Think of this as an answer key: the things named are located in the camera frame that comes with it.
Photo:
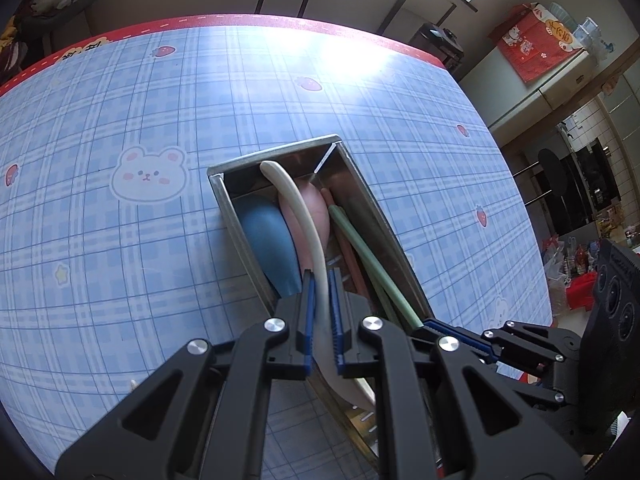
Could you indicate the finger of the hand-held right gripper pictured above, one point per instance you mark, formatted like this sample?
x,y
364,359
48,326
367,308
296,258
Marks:
x,y
450,329
530,380

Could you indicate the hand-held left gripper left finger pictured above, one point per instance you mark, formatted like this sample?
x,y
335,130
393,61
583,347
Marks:
x,y
306,320

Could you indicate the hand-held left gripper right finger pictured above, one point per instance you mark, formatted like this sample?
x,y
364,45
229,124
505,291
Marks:
x,y
339,320

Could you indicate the bundle of pastel chopsticks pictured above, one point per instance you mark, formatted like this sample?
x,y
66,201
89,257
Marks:
x,y
350,260

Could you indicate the green chopstick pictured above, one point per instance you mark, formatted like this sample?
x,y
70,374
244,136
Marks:
x,y
370,265

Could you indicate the blue spoon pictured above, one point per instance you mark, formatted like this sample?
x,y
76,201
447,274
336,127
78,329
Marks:
x,y
265,245

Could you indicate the white spoon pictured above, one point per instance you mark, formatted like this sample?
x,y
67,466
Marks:
x,y
300,210

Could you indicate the pink spoon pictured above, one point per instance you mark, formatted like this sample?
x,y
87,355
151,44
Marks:
x,y
317,210

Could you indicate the metal utensil box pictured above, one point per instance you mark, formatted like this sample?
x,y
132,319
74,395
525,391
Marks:
x,y
370,200

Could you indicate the red plastic basin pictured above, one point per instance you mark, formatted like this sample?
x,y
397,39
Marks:
x,y
582,295

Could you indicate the black round chair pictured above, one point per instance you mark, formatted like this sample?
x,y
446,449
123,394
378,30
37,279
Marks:
x,y
552,175

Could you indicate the blue plaid tablecloth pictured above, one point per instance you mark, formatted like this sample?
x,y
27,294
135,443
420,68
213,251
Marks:
x,y
125,260

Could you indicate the white fridge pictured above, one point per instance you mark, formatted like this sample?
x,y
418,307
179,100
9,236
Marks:
x,y
540,105

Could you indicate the silver rice cooker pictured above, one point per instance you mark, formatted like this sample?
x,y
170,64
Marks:
x,y
440,45

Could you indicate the red printed cloth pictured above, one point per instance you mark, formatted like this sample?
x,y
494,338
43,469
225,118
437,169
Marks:
x,y
535,45

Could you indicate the clear plastic containers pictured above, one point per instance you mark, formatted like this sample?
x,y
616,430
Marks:
x,y
592,40

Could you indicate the dark grey stool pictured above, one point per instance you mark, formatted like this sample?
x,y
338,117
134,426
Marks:
x,y
65,15

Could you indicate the yellow clothes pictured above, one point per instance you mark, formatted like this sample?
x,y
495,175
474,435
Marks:
x,y
7,30

